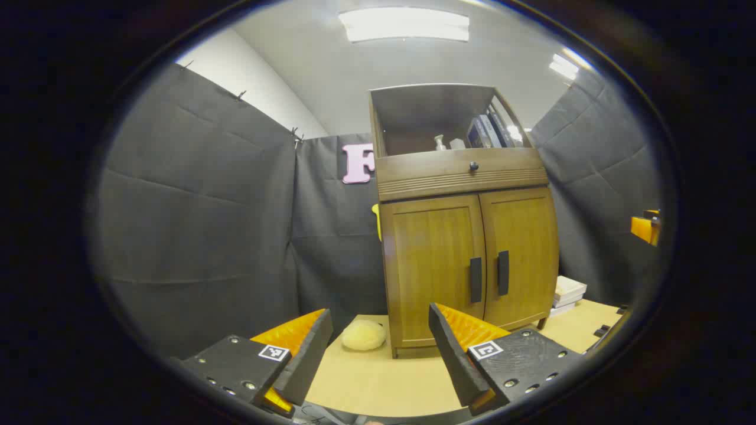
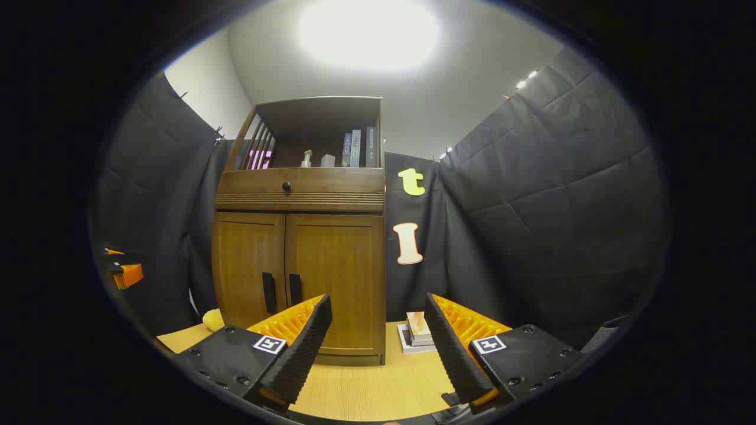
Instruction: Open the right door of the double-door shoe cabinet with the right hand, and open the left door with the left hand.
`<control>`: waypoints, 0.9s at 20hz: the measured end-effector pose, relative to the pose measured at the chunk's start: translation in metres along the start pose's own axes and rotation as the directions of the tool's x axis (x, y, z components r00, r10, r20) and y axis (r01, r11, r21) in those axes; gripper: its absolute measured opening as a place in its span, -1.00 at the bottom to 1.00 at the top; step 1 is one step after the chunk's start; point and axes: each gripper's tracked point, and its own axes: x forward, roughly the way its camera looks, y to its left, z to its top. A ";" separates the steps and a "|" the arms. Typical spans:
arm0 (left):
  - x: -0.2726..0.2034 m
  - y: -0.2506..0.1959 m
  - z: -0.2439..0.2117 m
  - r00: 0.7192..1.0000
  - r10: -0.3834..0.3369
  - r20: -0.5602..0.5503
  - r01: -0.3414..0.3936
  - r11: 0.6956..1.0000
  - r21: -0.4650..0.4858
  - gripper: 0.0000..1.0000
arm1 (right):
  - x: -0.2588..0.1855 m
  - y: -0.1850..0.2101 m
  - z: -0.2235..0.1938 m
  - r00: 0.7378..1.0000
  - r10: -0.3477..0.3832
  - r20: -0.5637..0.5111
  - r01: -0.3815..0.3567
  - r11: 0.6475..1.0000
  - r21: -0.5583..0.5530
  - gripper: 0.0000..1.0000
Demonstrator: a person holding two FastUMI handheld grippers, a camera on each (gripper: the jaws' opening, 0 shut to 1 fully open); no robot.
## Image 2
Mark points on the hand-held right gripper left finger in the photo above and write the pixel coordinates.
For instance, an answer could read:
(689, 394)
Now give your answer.
(301, 354)

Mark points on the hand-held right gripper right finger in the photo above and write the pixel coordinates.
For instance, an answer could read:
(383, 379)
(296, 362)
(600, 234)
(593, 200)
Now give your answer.
(455, 354)

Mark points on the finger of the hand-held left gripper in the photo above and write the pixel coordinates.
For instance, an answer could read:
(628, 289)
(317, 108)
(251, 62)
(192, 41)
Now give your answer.
(131, 275)

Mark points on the wooden cabinet door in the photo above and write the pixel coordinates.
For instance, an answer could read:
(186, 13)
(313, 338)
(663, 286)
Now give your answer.
(348, 265)
(245, 260)

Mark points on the wooden double-door shoe cabinet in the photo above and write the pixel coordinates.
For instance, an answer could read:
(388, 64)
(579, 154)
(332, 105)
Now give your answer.
(301, 203)

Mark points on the flat white box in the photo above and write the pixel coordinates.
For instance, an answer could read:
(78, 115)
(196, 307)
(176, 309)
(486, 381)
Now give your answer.
(410, 347)

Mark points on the yellow object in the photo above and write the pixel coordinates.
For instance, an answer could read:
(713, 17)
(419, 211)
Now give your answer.
(213, 320)

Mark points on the pink object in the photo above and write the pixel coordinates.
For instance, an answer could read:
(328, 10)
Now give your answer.
(260, 159)

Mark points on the wooden drawer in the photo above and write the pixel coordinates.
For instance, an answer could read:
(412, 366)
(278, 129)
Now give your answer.
(336, 183)

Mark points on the small pump bottle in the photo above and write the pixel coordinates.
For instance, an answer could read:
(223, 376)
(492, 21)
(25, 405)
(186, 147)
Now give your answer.
(306, 160)

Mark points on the small white box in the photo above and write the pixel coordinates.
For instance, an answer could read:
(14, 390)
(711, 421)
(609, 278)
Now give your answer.
(328, 161)

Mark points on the dark blue book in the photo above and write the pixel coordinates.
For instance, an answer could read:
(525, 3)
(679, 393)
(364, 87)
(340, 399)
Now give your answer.
(347, 150)

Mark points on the light grey book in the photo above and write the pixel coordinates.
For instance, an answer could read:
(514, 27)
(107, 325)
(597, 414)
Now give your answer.
(355, 149)

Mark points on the small ceiling light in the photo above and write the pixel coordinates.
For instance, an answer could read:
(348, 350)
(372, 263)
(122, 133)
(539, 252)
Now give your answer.
(527, 79)

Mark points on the round ceiling light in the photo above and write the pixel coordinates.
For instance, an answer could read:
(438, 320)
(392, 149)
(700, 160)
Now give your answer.
(369, 32)

